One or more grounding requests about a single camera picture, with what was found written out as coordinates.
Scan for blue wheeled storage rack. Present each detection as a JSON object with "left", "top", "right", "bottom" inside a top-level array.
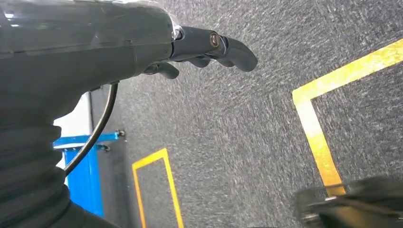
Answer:
[{"left": 53, "top": 129, "right": 126, "bottom": 218}]

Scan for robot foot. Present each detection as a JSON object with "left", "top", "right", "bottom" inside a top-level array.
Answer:
[{"left": 294, "top": 176, "right": 403, "bottom": 228}]

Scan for black cable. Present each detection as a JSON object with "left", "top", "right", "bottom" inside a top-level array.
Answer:
[{"left": 64, "top": 83, "right": 119, "bottom": 175}]

